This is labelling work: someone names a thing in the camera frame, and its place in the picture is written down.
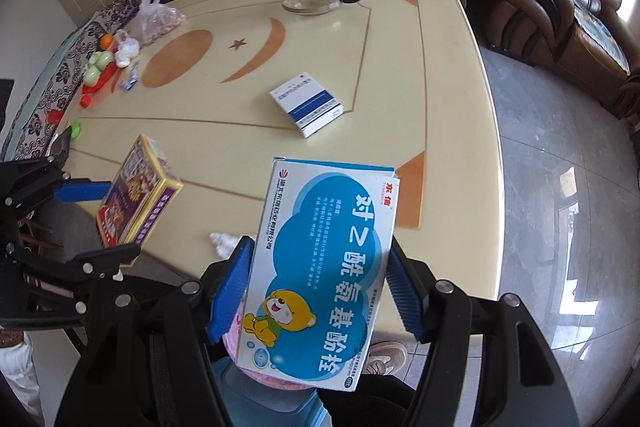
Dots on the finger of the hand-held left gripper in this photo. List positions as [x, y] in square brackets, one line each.
[82, 192]
[100, 259]

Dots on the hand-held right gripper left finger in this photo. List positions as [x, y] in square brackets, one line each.
[227, 302]

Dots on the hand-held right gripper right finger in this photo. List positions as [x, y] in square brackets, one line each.
[405, 297]

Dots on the red purple card box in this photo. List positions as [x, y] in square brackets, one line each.
[135, 192]

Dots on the blue cartoon medicine box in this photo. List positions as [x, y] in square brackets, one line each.
[320, 267]

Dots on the pink-lined trash bin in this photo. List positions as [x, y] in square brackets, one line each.
[280, 384]

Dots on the dark crumpled wrapper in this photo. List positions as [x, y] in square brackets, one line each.
[62, 146]

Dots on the crumpled white plastic wrapper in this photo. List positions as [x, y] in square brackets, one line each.
[222, 242]

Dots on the black white patterned cloth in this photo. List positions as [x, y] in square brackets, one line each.
[45, 97]

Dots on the person's dark trouser leg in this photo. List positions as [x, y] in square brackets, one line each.
[365, 402]

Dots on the red fruit plate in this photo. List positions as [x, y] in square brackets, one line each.
[107, 79]

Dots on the small blue candy wrapper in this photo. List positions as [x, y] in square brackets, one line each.
[131, 79]

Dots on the small white plastic bag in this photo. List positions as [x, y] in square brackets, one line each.
[126, 52]

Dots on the orange fruit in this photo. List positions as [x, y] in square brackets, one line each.
[105, 41]

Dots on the plastic bag of nuts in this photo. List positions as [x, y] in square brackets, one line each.
[155, 24]

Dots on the white blue striped medicine box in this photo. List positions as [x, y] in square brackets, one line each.
[307, 104]

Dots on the cream wooden coffee table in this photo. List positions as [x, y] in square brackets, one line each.
[400, 72]

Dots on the blue armchair seat cover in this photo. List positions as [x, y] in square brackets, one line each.
[600, 37]

